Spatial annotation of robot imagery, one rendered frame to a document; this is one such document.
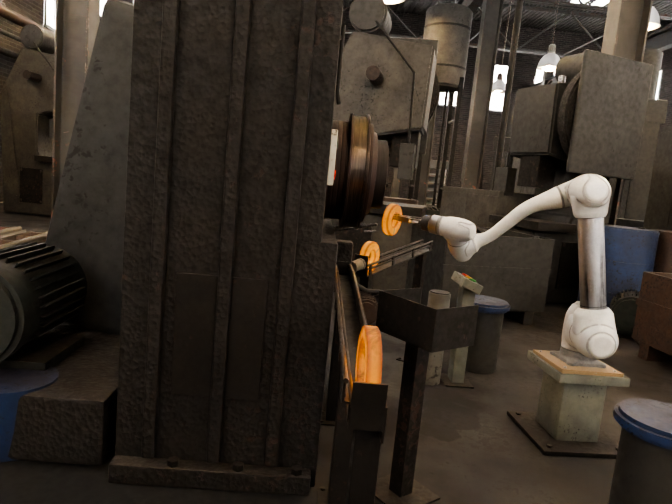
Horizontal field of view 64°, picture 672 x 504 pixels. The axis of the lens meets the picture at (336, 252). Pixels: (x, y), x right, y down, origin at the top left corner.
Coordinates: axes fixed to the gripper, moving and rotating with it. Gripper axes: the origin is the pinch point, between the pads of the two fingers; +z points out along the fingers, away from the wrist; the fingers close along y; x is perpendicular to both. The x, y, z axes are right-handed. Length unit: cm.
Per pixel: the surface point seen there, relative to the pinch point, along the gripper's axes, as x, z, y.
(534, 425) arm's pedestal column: -86, -81, 19
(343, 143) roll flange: 30, -6, -63
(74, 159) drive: 7, 115, -95
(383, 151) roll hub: 29, -15, -49
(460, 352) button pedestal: -72, -31, 47
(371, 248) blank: -17.8, 8.1, -1.8
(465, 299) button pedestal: -42, -29, 47
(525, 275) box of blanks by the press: -50, -20, 222
